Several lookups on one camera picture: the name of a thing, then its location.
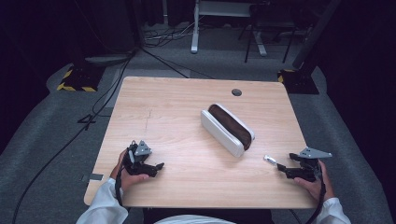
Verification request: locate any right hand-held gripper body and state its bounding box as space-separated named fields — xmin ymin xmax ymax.
xmin=293 ymin=147 xmax=333 ymax=183

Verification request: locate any white desk frame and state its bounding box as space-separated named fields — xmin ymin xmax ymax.
xmin=190 ymin=0 xmax=268 ymax=58

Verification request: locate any bundle of floor cables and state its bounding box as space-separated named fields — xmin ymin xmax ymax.
xmin=142 ymin=21 xmax=200 ymax=49

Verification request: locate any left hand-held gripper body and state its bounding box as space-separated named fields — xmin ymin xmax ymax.
xmin=123 ymin=139 xmax=154 ymax=177

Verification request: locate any white glasses case brown lining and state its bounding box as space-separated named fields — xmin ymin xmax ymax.
xmin=200 ymin=103 xmax=257 ymax=159

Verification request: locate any person's left hand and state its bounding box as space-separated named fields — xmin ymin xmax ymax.
xmin=109 ymin=149 xmax=150 ymax=192

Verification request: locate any black yellow striped stand base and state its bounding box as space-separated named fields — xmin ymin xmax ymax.
xmin=276 ymin=67 xmax=320 ymax=95
xmin=56 ymin=63 xmax=106 ymax=93

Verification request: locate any hand-held gripper black cable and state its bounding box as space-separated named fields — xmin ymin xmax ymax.
xmin=114 ymin=150 xmax=132 ymax=213
xmin=305 ymin=161 xmax=327 ymax=224

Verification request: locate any slanted dark metal post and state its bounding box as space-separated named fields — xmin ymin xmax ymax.
xmin=291 ymin=0 xmax=343 ymax=70

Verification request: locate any right hand-held gripper black cable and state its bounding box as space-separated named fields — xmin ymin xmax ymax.
xmin=305 ymin=161 xmax=327 ymax=224

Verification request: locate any person's torso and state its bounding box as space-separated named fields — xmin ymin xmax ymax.
xmin=153 ymin=214 xmax=238 ymax=224

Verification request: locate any long black floor cable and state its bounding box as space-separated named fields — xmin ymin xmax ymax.
xmin=10 ymin=49 xmax=138 ymax=224

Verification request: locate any left hand-held gripper black cable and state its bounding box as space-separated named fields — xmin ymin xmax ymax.
xmin=114 ymin=150 xmax=132 ymax=213

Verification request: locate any person's right hand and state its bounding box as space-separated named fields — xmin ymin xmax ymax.
xmin=293 ymin=160 xmax=336 ymax=203

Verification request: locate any black metal stand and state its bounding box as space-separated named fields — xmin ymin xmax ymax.
xmin=237 ymin=3 xmax=300 ymax=64

